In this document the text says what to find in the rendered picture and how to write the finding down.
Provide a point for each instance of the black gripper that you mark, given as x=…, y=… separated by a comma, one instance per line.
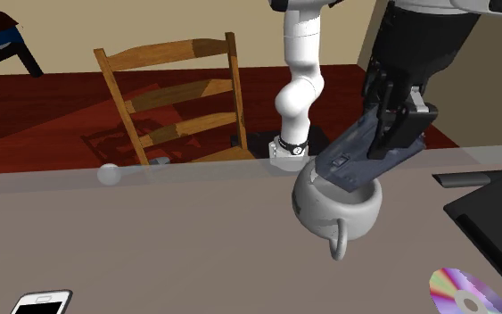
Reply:
x=415, y=43

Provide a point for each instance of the dark blue device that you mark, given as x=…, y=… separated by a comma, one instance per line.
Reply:
x=355, y=161

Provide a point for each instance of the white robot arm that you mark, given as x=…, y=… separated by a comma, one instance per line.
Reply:
x=297, y=100

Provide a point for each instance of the dark grey remote control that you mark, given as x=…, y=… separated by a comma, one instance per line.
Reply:
x=468, y=178

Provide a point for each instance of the white mug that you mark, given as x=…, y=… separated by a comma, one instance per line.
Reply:
x=337, y=213

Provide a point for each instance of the black laptop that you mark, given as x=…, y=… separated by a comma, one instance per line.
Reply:
x=494, y=217

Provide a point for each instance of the iridescent compact disc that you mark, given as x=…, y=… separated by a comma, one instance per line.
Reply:
x=455, y=289

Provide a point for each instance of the wooden ladder-back chair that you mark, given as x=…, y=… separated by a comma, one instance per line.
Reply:
x=176, y=93

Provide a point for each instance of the white ball on grey stick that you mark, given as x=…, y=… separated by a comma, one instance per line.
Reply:
x=110, y=174

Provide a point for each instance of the white smartphone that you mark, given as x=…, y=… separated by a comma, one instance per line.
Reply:
x=42, y=302

